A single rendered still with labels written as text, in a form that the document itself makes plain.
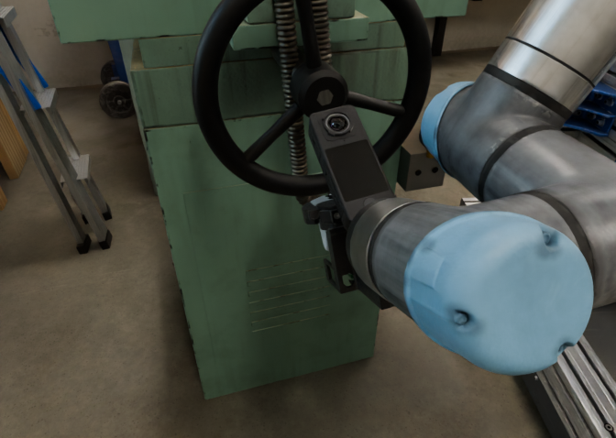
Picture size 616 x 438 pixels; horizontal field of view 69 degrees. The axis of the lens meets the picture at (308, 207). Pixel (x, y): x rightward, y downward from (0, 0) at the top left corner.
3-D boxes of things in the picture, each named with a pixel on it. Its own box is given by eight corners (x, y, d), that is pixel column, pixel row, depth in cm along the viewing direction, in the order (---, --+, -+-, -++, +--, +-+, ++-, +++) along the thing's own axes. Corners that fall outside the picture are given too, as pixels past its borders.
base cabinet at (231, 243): (202, 403, 107) (137, 131, 66) (186, 252, 152) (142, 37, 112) (375, 357, 117) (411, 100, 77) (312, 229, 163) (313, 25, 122)
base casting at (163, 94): (139, 130, 67) (126, 69, 62) (143, 36, 112) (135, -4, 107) (410, 98, 77) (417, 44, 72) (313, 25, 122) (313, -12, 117)
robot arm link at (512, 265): (625, 359, 21) (463, 412, 20) (487, 293, 32) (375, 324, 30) (609, 198, 20) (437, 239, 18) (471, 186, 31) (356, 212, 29)
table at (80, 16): (44, 66, 50) (25, 9, 47) (78, 12, 74) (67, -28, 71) (505, 29, 64) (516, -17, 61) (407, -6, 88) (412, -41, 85)
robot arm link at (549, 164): (610, 114, 32) (471, 141, 30) (786, 197, 23) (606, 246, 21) (577, 203, 36) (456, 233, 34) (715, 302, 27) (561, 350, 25)
